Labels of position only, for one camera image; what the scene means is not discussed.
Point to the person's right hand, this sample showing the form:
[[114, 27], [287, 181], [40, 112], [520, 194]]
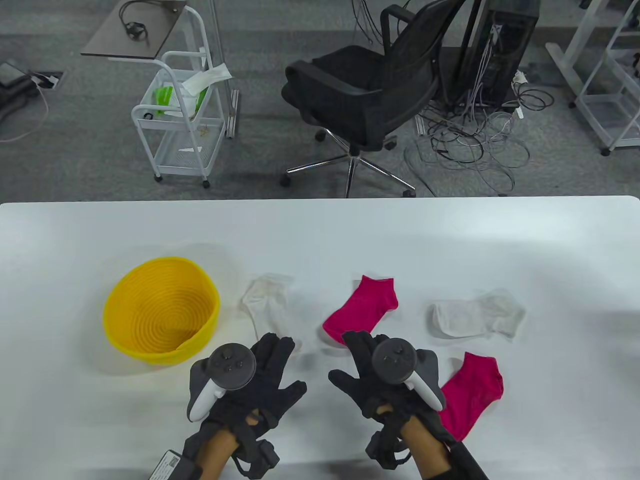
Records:
[[357, 385]]

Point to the person's left hand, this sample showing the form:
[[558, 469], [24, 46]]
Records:
[[270, 380]]

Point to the white sock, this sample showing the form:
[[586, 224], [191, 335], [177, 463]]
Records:
[[470, 317], [267, 310]]

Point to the pink sock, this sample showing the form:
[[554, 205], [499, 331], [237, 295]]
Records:
[[475, 385], [365, 305]]

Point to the person's right forearm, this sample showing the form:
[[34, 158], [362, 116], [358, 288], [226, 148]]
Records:
[[425, 447]]

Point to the person's left forearm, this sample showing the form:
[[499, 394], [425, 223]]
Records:
[[217, 455]]

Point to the grey white left hand controller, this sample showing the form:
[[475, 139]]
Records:
[[230, 367]]

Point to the grey white hand controller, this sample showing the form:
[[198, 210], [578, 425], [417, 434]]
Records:
[[230, 367], [395, 362]]

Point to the grey white right hand controller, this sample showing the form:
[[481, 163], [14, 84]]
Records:
[[395, 362]]

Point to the black right glove sensor module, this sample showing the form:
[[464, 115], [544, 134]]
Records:
[[382, 450]]

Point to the black glove sensor module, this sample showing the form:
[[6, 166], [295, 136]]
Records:
[[382, 450], [265, 457]]

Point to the black left glove sensor module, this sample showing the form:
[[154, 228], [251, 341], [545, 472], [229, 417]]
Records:
[[265, 457]]

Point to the black labelled left wrist box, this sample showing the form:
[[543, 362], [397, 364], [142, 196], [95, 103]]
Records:
[[170, 462]]

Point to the black right wrist box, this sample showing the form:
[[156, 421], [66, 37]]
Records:
[[467, 460]]

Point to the yellow woven basket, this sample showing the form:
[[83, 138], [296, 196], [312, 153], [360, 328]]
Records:
[[150, 310]]

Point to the white wheeled cart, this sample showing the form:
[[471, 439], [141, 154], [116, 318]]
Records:
[[175, 157]]

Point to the black office chair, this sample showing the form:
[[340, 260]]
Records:
[[350, 85]]

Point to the green packet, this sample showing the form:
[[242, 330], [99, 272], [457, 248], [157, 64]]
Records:
[[164, 97]]

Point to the white paper sheet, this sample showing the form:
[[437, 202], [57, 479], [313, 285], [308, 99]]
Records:
[[210, 76]]

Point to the white power strip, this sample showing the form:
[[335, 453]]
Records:
[[520, 76]]

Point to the white metal rack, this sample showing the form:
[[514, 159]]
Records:
[[600, 107]]

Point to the dark brown side table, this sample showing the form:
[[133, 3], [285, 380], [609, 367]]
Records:
[[110, 45]]

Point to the floor socket box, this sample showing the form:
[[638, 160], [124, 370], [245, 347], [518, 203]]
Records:
[[50, 80]]

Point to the black computer tower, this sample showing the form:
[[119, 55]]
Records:
[[515, 45]]

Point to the black floor equipment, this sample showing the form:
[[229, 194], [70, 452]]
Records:
[[15, 90]]

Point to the white desk leg frame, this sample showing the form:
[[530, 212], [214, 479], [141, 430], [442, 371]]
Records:
[[562, 62]]

